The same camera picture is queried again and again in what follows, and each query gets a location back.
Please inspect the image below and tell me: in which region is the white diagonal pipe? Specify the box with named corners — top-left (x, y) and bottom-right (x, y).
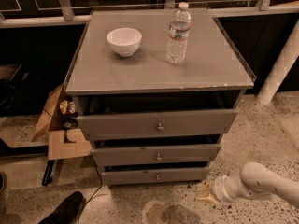
top-left (256, 21), bottom-right (299, 105)

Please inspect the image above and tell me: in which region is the black cable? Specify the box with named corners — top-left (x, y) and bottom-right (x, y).
top-left (76, 165), bottom-right (104, 224)

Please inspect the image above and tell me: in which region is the grey bottom drawer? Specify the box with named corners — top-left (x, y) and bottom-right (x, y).
top-left (102, 167), bottom-right (209, 185)

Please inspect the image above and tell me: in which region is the white ceramic bowl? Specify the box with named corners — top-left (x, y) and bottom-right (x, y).
top-left (107, 28), bottom-right (142, 57)

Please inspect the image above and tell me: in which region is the clear plastic water bottle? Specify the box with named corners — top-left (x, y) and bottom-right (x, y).
top-left (166, 2), bottom-right (191, 64)

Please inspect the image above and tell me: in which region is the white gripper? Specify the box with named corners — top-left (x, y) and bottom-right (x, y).
top-left (197, 175), bottom-right (234, 204)

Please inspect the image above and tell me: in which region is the black shoe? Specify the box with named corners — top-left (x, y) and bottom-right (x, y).
top-left (38, 191), bottom-right (84, 224)

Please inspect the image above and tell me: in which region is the grey middle drawer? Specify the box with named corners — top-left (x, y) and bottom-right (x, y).
top-left (92, 144), bottom-right (221, 166)

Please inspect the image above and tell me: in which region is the brown cardboard box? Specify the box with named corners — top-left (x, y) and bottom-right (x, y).
top-left (32, 85), bottom-right (92, 160)

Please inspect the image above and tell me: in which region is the black bar on floor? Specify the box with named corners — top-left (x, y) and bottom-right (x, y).
top-left (42, 160), bottom-right (55, 186)

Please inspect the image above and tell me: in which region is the grey drawer cabinet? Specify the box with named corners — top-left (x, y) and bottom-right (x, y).
top-left (65, 8), bottom-right (254, 177)

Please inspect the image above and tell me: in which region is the metal window railing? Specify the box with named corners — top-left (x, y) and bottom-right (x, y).
top-left (0, 0), bottom-right (298, 29)

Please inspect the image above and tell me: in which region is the grey top drawer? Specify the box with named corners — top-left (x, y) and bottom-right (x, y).
top-left (78, 109), bottom-right (237, 140)

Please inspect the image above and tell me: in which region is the grey drawer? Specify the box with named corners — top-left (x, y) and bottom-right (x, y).
top-left (78, 109), bottom-right (237, 140)
top-left (92, 144), bottom-right (221, 166)
top-left (102, 167), bottom-right (209, 185)

